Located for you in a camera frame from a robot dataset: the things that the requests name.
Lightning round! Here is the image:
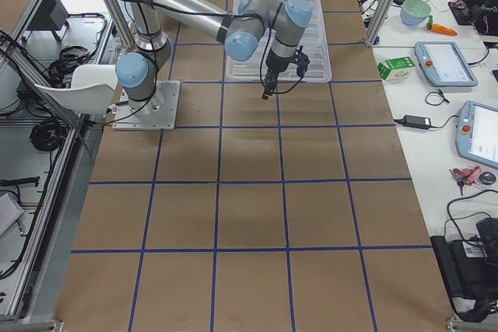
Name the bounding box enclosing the near teach pendant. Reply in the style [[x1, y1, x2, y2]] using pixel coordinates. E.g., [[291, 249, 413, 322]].
[[456, 101, 498, 169]]

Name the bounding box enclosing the clear plastic box lid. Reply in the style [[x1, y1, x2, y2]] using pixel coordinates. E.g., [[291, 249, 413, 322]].
[[224, 0, 333, 84]]

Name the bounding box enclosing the green white carton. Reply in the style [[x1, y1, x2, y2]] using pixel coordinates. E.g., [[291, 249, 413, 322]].
[[377, 56, 416, 81]]

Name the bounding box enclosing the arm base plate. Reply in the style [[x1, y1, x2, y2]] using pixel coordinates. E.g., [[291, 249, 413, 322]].
[[111, 80, 181, 131]]

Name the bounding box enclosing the white chair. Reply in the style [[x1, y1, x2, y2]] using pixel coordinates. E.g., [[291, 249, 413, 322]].
[[34, 65, 117, 115]]

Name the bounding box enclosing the far teach pendant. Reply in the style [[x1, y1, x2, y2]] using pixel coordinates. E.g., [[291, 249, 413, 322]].
[[414, 41, 479, 87]]

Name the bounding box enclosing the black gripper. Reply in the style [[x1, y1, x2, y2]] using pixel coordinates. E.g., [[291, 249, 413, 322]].
[[261, 51, 293, 100]]

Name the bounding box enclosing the teach pendant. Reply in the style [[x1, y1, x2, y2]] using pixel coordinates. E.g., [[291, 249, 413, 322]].
[[456, 101, 498, 169], [414, 41, 479, 87]]

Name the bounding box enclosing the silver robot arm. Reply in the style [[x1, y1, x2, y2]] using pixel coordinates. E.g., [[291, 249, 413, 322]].
[[121, 0, 313, 100]]

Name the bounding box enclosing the toy carrot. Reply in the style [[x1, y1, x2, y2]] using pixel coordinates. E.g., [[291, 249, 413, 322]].
[[426, 16, 458, 37]]

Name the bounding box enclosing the black power adapter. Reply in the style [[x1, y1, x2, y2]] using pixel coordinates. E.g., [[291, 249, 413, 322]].
[[394, 114, 432, 130]]

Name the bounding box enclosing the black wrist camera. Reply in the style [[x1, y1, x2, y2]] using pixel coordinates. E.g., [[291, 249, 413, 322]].
[[293, 45, 310, 79]]

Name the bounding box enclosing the green and blue bowl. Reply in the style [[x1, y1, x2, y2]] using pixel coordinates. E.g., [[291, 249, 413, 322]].
[[400, 0, 432, 26]]

